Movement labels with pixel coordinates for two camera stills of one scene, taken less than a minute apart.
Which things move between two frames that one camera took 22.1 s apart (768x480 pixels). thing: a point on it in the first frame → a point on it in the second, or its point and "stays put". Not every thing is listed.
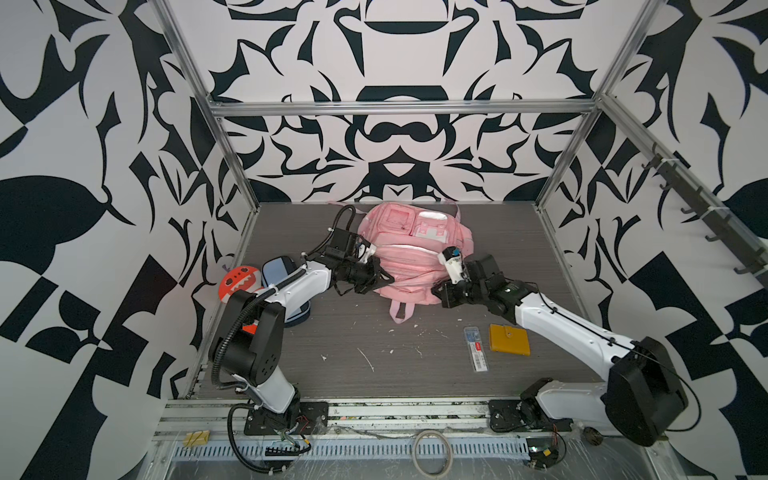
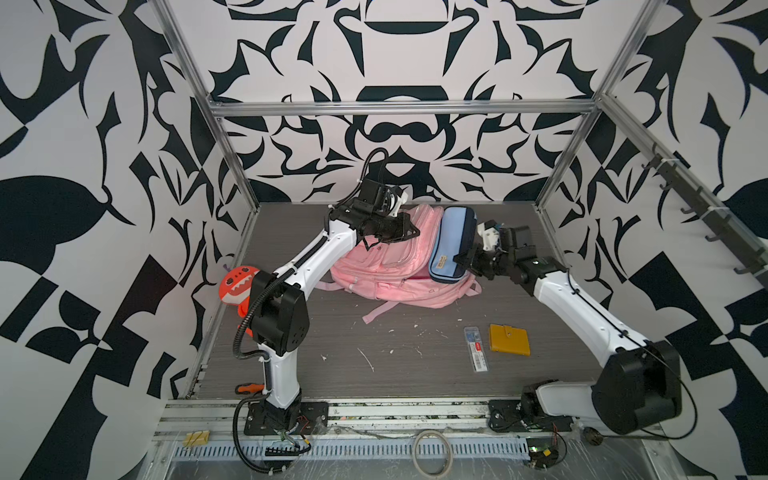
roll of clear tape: (416, 463) stays put
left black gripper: (373, 279) → (404, 233)
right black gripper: (448, 294) → (474, 263)
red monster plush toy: (245, 278) stays put
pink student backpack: (408, 240) stays put
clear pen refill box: (476, 348) stays put
